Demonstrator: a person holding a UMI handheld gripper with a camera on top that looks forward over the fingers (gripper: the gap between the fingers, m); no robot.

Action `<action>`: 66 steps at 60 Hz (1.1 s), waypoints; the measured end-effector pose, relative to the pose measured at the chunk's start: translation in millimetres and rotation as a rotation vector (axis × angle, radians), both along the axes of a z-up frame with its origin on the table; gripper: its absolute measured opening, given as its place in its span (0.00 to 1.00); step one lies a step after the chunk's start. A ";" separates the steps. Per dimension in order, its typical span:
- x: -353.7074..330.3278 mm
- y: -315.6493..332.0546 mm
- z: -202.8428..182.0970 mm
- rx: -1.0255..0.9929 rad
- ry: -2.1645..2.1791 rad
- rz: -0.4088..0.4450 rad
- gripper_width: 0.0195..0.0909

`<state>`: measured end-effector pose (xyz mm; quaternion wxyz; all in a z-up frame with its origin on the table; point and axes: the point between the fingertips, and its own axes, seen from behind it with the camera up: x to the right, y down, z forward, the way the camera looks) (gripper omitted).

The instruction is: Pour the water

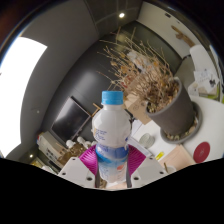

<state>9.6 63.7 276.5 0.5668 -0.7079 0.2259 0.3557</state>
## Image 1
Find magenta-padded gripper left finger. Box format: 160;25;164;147
57;145;100;189

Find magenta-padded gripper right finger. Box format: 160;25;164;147
126;144;168;189

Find blue-capped plastic drink bottle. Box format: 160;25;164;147
91;90;133;184

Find small white bowl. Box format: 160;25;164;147
138;132;156;149

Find yellow packet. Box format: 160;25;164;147
154;151;165;162

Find white plaster figure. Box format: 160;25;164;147
65;139;76;149

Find white cabinet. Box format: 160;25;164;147
36;131;64;166

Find brown cardboard box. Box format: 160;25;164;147
123;93;153;126

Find dry plant in grey pot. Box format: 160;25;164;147
96;26;198;137

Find flat round red coaster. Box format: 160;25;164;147
193;141;212;164

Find long ceiling light strip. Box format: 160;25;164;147
0;36;48;158

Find loose white papers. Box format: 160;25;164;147
193;68;221;96

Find white plastic chair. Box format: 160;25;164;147
189;44;219;98

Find brown wooden figure statue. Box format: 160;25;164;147
171;24;196;48

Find black wall screen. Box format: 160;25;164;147
50;96;92;143

